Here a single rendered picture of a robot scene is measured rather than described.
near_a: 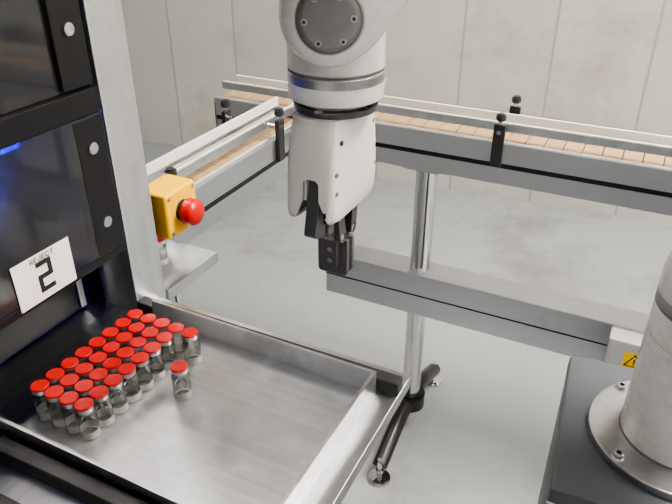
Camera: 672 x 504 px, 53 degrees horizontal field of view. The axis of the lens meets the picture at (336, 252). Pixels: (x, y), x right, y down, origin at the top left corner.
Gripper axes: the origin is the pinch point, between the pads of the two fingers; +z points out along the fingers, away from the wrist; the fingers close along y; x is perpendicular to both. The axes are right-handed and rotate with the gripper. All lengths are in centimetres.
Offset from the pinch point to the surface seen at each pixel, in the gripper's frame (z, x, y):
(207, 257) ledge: 22.3, -35.3, -23.8
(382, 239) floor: 110, -71, -191
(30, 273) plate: 7.1, -34.7, 8.9
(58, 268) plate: 8.5, -34.7, 5.1
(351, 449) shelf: 22.3, 3.7, 3.6
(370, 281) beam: 61, -32, -85
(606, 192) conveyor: 24, 20, -82
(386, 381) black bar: 20.3, 3.6, -6.4
